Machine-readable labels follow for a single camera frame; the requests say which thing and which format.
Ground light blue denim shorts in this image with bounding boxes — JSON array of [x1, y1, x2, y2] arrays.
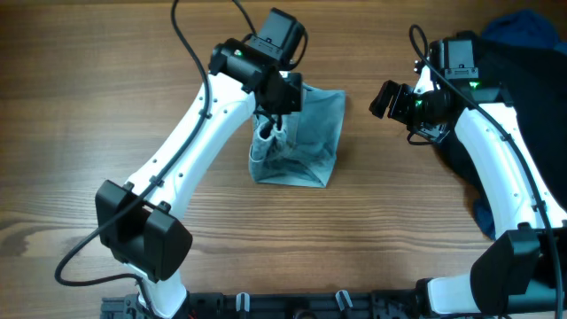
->
[[248, 84, 346, 188]]

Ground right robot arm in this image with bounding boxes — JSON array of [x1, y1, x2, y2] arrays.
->
[[369, 35, 566, 317]]

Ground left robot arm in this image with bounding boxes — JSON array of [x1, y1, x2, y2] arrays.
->
[[95, 8, 307, 318]]

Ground black garment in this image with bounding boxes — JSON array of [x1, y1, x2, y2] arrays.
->
[[456, 31, 566, 207]]

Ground dark blue garment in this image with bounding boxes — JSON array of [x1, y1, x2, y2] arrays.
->
[[473, 10, 566, 240]]

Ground right black camera cable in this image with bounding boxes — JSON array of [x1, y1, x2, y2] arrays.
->
[[406, 24, 564, 319]]

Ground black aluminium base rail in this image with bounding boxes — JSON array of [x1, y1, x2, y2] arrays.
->
[[99, 288, 495, 319]]

